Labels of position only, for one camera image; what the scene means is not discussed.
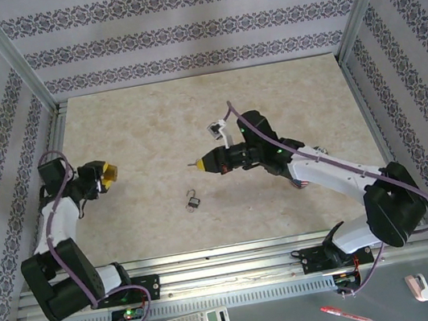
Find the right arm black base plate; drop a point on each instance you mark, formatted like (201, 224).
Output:
(311, 261)

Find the red pen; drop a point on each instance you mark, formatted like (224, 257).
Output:
(331, 311)

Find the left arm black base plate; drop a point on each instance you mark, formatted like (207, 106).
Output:
(152, 286)

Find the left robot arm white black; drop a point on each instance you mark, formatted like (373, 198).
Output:
(57, 222)

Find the aluminium side rail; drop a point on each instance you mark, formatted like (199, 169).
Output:
(366, 104)
(46, 146)

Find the small circuit board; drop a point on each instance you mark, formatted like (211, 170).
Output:
(344, 279)

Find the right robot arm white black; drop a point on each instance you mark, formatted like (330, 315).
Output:
(322, 176)

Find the circuit board with green light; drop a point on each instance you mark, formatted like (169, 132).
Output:
(128, 314)

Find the small black padlock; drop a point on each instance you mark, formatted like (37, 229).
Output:
(193, 202)

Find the small pink stapler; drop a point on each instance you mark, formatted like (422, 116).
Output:
(415, 285)

